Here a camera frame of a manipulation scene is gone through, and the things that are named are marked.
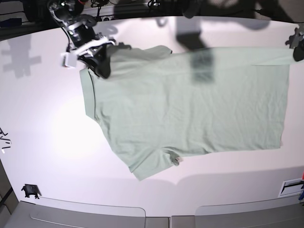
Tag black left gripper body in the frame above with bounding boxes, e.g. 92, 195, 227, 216
285, 26, 304, 49

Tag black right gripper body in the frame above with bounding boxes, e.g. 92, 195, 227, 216
67, 23, 116, 59

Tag light green T-shirt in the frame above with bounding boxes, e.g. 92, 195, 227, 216
80, 46, 295, 180

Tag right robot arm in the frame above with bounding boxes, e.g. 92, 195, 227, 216
47, 0, 115, 79

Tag black hex keys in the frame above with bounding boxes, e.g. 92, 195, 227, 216
0, 129, 12, 154

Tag black table clamp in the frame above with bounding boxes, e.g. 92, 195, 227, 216
21, 184, 41, 199

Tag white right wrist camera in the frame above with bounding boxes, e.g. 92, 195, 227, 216
61, 52, 77, 68

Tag black power adapter cable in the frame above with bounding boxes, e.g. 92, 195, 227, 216
254, 8, 304, 24

